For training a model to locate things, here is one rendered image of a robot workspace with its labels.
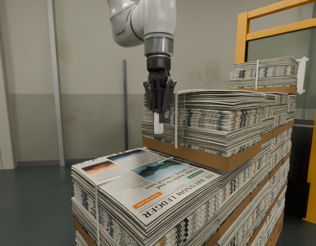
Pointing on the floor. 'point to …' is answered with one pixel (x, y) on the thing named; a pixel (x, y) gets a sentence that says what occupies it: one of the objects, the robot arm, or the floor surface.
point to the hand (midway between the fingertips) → (158, 123)
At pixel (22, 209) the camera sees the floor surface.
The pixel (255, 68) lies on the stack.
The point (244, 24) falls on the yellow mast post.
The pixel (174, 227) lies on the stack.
